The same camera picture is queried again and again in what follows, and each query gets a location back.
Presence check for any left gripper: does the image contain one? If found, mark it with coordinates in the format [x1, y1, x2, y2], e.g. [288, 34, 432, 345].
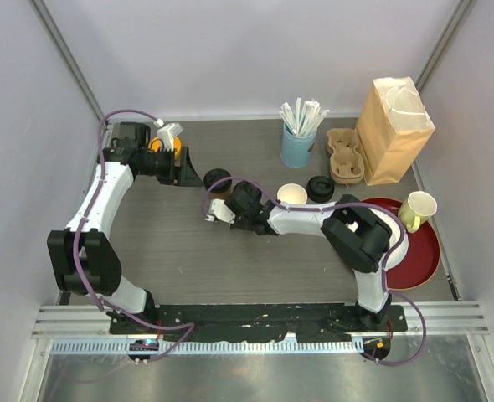
[138, 146, 203, 187]

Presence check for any black coffee cup lid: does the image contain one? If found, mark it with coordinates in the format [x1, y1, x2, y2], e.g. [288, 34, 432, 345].
[203, 168, 232, 193]

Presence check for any stack of paper cups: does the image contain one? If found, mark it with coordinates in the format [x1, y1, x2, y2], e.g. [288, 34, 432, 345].
[277, 183, 308, 205]

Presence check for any black lid stack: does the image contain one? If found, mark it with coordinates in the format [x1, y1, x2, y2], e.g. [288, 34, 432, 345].
[306, 175, 335, 204]

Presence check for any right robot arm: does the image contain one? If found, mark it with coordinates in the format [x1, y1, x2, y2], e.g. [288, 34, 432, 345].
[224, 181, 409, 331]

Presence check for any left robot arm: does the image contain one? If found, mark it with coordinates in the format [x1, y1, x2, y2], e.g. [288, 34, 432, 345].
[47, 120, 203, 334]

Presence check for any orange bowl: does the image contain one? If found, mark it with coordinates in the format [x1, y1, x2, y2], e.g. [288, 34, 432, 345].
[147, 137, 182, 160]

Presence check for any blue straw holder cup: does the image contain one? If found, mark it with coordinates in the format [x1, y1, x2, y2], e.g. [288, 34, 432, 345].
[280, 124, 317, 168]

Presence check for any white wrapped straws bundle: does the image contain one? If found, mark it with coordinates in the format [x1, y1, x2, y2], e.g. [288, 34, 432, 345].
[279, 97, 330, 137]

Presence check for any cardboard cup carrier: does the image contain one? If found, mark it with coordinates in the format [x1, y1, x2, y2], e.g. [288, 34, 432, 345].
[326, 128, 365, 185]

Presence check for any white paper plate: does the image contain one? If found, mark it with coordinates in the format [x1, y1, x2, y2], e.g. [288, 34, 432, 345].
[371, 209, 409, 271]

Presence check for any brown paper bag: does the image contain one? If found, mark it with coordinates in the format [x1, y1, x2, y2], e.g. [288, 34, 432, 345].
[356, 77, 435, 186]

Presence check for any yellow-green mug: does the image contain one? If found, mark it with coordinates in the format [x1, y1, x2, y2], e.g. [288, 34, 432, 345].
[398, 191, 438, 234]

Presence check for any red round tray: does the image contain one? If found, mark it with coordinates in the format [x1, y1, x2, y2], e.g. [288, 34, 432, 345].
[362, 197, 440, 291]

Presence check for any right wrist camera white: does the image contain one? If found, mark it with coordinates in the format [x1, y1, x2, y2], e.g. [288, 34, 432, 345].
[205, 198, 235, 224]

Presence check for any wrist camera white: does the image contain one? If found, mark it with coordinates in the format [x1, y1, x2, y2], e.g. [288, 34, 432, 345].
[205, 198, 235, 224]
[154, 119, 183, 151]

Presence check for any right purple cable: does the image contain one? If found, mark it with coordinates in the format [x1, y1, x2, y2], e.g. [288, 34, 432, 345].
[198, 176, 428, 369]

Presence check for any purple cable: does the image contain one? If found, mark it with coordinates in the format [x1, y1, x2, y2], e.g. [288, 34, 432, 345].
[198, 176, 428, 369]
[73, 108, 196, 363]

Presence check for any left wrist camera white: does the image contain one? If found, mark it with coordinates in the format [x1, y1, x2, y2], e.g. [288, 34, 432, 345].
[154, 119, 183, 151]

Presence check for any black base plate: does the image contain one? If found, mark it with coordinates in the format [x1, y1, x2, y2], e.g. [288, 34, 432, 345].
[108, 301, 409, 343]

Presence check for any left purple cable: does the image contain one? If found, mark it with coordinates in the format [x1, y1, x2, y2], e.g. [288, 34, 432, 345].
[73, 108, 196, 363]

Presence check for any aluminium front rail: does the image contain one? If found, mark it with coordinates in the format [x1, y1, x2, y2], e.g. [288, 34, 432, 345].
[32, 301, 489, 356]

